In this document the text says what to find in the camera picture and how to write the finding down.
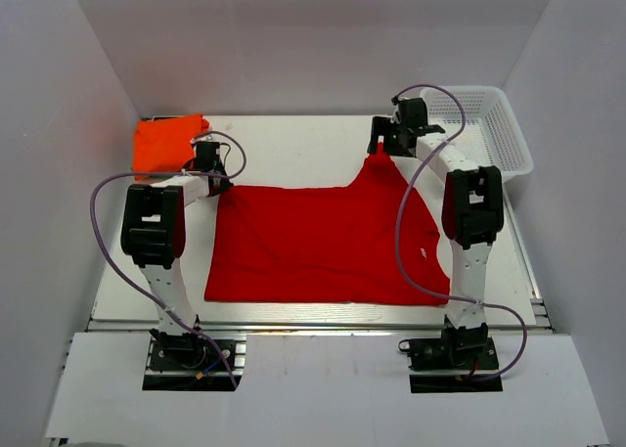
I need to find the red t shirt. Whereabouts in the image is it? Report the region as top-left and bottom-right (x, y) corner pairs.
(204, 152), (450, 306)

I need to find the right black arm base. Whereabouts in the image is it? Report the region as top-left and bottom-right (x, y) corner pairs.
(398, 322), (503, 394)

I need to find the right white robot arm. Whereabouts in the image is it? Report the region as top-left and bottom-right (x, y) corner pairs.
(368, 96), (504, 330)

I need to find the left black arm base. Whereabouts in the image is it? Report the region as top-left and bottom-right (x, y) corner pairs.
(142, 329), (246, 392)

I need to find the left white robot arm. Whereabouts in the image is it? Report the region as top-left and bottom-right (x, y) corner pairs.
(121, 136), (232, 368)

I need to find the orange folded t shirt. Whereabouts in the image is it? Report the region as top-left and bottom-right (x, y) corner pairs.
(132, 113), (210, 181)

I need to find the white plastic mesh basket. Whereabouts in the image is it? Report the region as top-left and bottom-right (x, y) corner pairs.
(417, 85), (534, 182)

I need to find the aluminium table edge rail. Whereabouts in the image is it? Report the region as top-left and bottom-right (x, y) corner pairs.
(87, 320), (554, 335)

